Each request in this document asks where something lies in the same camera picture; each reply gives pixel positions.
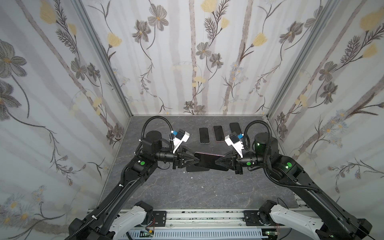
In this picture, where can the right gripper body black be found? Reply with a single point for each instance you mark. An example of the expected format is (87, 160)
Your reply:
(237, 162)

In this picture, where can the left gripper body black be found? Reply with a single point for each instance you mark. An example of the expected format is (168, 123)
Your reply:
(164, 156)

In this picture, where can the small dark phone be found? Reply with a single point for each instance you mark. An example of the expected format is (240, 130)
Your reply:
(209, 160)

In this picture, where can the purple-edged black phone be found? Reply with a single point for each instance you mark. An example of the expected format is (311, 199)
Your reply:
(219, 133)

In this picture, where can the black phone case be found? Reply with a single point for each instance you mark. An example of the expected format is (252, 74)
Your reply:
(200, 167)
(235, 128)

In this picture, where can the black phone case front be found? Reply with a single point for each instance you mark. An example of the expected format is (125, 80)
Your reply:
(200, 167)

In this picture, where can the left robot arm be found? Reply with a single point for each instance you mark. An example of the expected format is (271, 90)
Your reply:
(105, 221)

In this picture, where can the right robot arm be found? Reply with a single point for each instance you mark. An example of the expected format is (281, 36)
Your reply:
(332, 223)

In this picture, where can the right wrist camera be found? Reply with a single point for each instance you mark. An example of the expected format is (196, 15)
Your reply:
(235, 141)

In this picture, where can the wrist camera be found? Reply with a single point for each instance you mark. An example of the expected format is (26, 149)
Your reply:
(235, 141)
(180, 137)

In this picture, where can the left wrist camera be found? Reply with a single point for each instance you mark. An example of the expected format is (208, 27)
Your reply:
(180, 137)

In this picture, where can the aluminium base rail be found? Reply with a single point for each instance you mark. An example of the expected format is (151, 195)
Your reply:
(172, 219)

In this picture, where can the white vented cable duct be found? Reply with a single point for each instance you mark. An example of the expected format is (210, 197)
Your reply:
(199, 234)

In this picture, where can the aluminium corner frame post left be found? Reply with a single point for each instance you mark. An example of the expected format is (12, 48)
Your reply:
(102, 54)

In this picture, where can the aluminium corner frame post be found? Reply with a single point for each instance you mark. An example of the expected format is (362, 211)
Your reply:
(102, 54)
(314, 35)

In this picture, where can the aluminium corner frame post right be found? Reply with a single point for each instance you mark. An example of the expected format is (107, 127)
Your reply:
(314, 35)

